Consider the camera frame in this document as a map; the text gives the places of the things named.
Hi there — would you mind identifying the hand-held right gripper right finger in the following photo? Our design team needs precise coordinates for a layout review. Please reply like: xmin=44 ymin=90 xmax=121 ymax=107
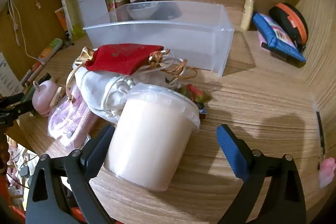
xmin=217 ymin=124 xmax=307 ymax=224

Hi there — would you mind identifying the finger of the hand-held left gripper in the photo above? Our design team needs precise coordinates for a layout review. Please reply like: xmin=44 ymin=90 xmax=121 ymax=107
xmin=0 ymin=93 xmax=24 ymax=109
xmin=0 ymin=102 xmax=35 ymax=126

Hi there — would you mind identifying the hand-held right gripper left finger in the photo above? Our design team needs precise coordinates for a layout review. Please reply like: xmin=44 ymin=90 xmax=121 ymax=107
xmin=25 ymin=124 xmax=116 ymax=224

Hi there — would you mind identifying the cream plastic tub with lid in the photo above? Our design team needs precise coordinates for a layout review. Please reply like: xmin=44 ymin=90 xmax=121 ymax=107
xmin=104 ymin=84 xmax=201 ymax=192

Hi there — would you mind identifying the white drawstring pouch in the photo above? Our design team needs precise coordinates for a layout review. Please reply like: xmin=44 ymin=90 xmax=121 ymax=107
xmin=75 ymin=65 xmax=168 ymax=125

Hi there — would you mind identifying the clear plastic storage box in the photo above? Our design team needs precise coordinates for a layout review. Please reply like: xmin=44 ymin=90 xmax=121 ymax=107
xmin=83 ymin=0 xmax=235 ymax=77

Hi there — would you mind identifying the wooden desktop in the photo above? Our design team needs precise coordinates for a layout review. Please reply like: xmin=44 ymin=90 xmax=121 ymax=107
xmin=17 ymin=0 xmax=327 ymax=224

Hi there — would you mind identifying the white printed sheet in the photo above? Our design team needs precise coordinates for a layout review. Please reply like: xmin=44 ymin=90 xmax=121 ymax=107
xmin=0 ymin=52 xmax=25 ymax=97

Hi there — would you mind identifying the white marker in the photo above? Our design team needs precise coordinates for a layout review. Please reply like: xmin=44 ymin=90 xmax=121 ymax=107
xmin=24 ymin=67 xmax=44 ymax=88

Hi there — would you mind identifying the beige printed block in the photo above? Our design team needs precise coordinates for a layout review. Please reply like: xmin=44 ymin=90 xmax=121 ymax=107
xmin=50 ymin=87 xmax=65 ymax=109

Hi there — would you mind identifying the orange-tipped marker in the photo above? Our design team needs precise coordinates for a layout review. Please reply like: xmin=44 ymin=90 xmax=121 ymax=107
xmin=20 ymin=61 xmax=44 ymax=84

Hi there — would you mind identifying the pink knitted pouch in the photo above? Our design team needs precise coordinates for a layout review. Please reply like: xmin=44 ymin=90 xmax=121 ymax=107
xmin=48 ymin=84 xmax=100 ymax=148

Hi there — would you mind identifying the dark snack packet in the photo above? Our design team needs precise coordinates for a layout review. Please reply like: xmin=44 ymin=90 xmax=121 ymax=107
xmin=197 ymin=103 xmax=208 ymax=119

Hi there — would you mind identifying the green and orange tube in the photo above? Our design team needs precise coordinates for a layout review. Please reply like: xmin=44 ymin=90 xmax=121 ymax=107
xmin=37 ymin=38 xmax=63 ymax=65

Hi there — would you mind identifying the colourful candy wrapper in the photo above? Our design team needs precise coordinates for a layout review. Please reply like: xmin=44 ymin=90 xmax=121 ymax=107
xmin=178 ymin=84 xmax=212 ymax=103

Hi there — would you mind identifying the black pen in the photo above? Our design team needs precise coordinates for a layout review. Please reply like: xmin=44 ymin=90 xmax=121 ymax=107
xmin=316 ymin=111 xmax=326 ymax=156

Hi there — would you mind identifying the orange box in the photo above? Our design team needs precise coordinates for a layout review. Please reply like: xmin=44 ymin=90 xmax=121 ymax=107
xmin=55 ymin=7 xmax=69 ymax=33

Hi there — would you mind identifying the pink fluffy object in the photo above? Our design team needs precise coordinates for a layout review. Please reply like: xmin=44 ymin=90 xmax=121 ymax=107
xmin=318 ymin=157 xmax=336 ymax=189

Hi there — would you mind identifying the yellow-green tall bottle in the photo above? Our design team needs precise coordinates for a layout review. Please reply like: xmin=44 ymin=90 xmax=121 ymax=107
xmin=59 ymin=0 xmax=85 ymax=40

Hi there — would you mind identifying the blue zip pouch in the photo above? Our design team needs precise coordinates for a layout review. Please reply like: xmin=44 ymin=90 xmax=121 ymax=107
xmin=252 ymin=12 xmax=307 ymax=63

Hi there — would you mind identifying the white paper box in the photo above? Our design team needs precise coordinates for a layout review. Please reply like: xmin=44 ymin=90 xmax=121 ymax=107
xmin=75 ymin=0 xmax=117 ymax=34

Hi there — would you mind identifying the small cream bottle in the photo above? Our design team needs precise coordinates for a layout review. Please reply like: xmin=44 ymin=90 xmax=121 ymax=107
xmin=241 ymin=0 xmax=255 ymax=31

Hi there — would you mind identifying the fruit printed box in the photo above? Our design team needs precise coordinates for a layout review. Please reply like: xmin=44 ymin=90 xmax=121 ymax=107
xmin=104 ymin=0 xmax=116 ymax=13

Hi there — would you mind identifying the black and orange round case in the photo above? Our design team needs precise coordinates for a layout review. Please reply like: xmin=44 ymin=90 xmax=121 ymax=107
xmin=268 ymin=3 xmax=308 ymax=52

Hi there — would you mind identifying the clear plastic bowl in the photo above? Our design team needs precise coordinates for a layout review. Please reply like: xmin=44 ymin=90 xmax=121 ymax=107
xmin=126 ymin=0 xmax=182 ymax=21

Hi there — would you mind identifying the white cable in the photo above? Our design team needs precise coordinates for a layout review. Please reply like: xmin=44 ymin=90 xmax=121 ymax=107
xmin=7 ymin=0 xmax=44 ymax=62

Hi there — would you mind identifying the red drawstring pouch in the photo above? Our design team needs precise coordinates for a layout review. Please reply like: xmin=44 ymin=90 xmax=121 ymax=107
xmin=74 ymin=43 xmax=198 ymax=81

